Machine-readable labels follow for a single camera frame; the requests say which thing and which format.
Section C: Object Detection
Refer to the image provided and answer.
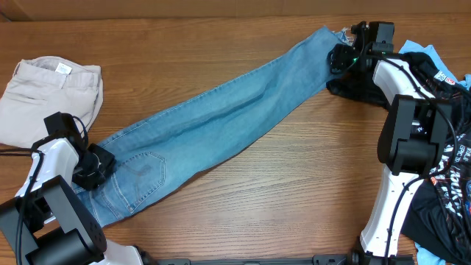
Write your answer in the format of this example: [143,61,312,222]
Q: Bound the light blue denim jeans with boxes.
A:
[74,27,347,226]

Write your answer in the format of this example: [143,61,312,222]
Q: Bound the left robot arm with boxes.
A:
[1,112,143,265]

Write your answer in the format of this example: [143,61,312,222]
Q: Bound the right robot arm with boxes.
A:
[327,21,456,265]

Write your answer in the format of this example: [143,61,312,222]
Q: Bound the light blue cloth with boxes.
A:
[399,40,470,90]

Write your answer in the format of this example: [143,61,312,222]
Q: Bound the folded beige trousers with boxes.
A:
[1,56,104,148]

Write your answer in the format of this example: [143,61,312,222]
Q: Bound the black printed t-shirt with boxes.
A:
[327,45,470,264]

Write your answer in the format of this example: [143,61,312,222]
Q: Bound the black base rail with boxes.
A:
[141,252,414,265]

